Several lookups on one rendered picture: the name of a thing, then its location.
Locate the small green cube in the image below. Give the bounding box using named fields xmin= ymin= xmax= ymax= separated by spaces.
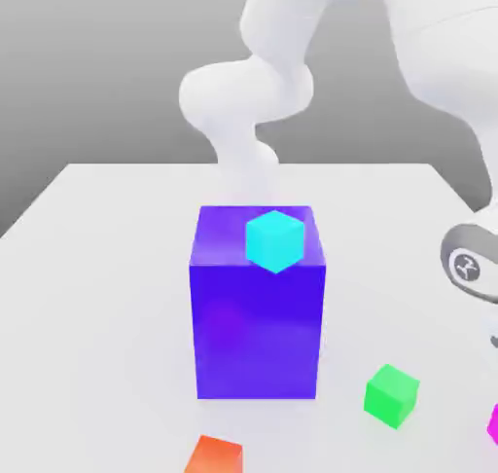
xmin=363 ymin=363 xmax=421 ymax=430

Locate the small cyan cube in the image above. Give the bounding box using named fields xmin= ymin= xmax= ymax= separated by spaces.
xmin=245 ymin=209 xmax=305 ymax=275

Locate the small magenta cube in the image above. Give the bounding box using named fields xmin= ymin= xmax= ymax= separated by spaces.
xmin=486 ymin=403 xmax=498 ymax=446

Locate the large blue box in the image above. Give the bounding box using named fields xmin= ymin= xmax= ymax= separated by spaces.
xmin=189 ymin=204 xmax=327 ymax=401

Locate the small orange cube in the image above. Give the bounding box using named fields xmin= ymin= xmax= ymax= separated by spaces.
xmin=183 ymin=434 xmax=244 ymax=473

